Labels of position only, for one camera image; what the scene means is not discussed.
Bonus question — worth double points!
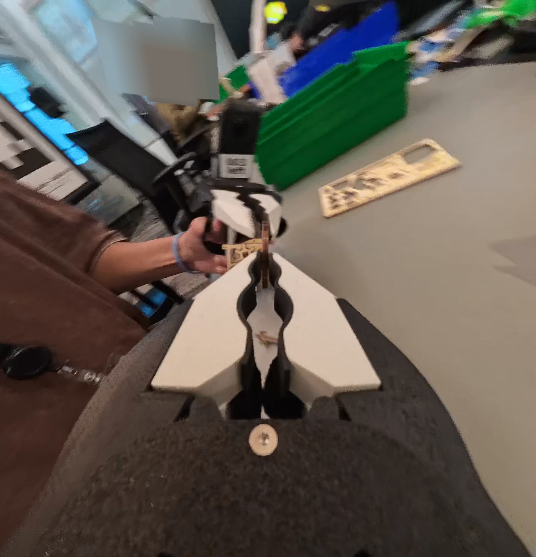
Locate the person's left hand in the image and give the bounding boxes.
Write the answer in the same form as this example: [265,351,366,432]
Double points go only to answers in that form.
[178,217,229,276]

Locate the blue wristband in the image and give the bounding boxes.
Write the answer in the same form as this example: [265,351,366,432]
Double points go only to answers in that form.
[171,232,189,274]

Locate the thin wooden model strip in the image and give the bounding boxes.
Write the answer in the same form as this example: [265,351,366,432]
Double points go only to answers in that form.
[259,220,273,290]

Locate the blue lit window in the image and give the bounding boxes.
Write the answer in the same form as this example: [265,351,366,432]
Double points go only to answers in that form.
[0,63,90,167]

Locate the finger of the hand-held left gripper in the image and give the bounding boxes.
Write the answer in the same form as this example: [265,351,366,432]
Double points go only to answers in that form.
[210,189,262,244]
[246,191,284,241]

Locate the black office chair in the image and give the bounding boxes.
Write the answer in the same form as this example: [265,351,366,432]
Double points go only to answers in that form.
[67,118,212,305]

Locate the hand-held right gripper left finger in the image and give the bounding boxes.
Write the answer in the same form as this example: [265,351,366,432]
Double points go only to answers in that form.
[151,252,265,415]

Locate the punched wooden parts sheet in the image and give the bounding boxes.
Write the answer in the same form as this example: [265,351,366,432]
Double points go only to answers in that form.
[318,138,463,218]

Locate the wooden model assembly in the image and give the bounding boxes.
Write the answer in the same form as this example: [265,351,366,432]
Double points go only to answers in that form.
[221,238,265,271]

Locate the green plastic bin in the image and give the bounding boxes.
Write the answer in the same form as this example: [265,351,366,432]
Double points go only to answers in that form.
[254,41,410,191]

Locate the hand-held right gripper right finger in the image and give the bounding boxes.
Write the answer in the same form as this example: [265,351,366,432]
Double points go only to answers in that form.
[266,252,382,413]

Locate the bright green object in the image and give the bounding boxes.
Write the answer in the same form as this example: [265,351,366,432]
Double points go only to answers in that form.
[464,0,536,28]

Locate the blue plastic bin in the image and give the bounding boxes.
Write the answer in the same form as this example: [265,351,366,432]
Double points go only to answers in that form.
[277,2,402,100]

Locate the black badge reel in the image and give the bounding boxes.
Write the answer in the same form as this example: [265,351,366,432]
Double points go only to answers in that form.
[0,343,110,386]

